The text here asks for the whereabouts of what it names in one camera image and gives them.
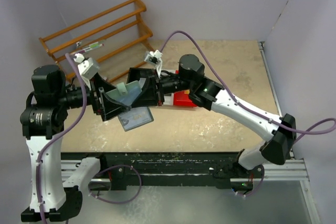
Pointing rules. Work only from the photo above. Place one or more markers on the white plastic bin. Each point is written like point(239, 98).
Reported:
point(168, 100)

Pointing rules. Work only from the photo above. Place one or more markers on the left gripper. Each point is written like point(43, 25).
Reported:
point(94, 97)

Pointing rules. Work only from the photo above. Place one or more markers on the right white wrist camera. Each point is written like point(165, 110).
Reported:
point(154, 58)

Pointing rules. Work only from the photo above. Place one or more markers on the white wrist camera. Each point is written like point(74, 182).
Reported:
point(154, 58)
point(87, 67)

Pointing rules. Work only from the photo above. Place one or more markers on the pens on rack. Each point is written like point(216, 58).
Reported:
point(87, 48)

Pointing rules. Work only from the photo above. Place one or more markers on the white crest card in holder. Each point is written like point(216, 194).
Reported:
point(136, 117)

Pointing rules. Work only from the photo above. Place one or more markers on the black plastic bin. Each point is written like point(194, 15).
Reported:
point(145, 76)

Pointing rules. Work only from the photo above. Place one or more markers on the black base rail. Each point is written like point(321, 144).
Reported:
point(120, 170)

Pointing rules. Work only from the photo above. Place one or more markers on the red plastic bin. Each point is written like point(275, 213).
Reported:
point(181, 99)

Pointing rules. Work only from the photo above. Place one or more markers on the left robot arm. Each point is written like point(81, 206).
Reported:
point(53, 199)

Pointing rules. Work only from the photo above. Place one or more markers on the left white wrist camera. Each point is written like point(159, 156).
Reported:
point(87, 67)

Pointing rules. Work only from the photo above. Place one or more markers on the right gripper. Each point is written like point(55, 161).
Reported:
point(158, 87)

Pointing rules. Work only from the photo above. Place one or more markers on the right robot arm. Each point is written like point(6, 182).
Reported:
point(277, 132)

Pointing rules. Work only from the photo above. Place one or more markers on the green card holder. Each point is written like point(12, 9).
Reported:
point(126, 93)

